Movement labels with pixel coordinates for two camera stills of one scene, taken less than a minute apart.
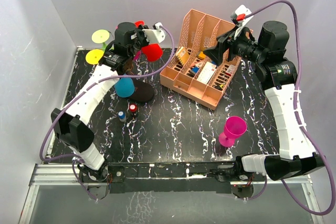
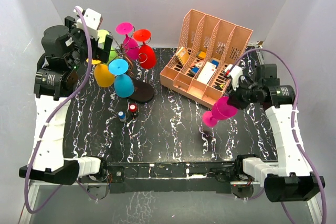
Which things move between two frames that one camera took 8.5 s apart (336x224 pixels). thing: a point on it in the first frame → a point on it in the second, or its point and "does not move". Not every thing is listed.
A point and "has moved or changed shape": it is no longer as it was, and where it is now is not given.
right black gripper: (225, 42) → (233, 99)
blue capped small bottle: (122, 116) does not move
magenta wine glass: (234, 126) → (221, 109)
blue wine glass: (125, 87) does not move
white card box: (207, 72) does not move
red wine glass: (153, 52) has moved or changed shape
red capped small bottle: (133, 108) does not move
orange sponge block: (201, 55) does not move
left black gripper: (140, 32) → (103, 52)
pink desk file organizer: (191, 71) does not move
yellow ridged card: (182, 54) does not move
